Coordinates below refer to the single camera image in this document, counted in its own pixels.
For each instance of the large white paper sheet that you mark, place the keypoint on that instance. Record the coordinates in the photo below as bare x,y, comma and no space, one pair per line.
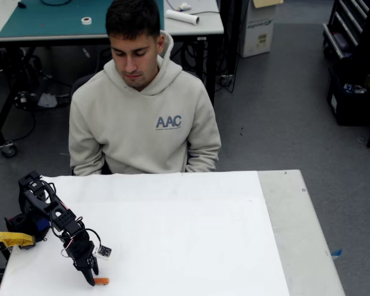
172,234

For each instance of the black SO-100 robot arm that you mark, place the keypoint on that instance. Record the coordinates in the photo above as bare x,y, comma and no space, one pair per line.
34,200

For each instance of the green cutting mat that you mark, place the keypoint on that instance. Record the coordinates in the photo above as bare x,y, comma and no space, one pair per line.
49,21

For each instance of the crumpled white wrapper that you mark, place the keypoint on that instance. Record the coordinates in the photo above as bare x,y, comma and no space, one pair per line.
183,6

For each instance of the grey workbench with black legs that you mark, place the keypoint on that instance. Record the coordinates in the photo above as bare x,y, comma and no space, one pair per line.
200,26

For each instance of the rolled white paper tube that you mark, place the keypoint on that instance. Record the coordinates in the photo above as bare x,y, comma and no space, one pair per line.
182,17

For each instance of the yellow bar clamp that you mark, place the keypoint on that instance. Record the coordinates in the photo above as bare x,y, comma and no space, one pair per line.
12,239

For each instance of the manila folder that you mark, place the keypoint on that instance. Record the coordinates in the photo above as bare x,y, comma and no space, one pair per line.
266,2

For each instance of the small orange carrot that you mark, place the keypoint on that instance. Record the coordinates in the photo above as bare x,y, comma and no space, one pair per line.
102,281

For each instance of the man in beige hoodie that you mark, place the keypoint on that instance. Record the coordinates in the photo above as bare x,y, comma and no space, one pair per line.
135,123

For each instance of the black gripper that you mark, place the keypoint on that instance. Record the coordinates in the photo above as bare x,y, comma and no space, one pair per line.
86,264

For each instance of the black caster wheel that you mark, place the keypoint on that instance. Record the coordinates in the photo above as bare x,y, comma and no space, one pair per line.
226,80
8,150

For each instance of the white cardboard box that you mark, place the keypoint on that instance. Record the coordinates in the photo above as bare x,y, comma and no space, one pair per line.
257,34

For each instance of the white crumpled bag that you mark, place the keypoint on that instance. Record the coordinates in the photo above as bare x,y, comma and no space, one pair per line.
47,100

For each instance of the black storage bin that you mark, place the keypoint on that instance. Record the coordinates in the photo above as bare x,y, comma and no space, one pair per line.
348,108

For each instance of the black tool drawer cart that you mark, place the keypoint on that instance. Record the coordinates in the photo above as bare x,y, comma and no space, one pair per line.
348,27

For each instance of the blue tape scrap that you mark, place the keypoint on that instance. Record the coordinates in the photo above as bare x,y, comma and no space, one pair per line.
336,253

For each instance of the white tape roll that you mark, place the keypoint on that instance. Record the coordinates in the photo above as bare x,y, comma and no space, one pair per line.
86,20

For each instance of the white gripper camera module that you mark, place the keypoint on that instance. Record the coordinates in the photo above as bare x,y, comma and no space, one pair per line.
103,251

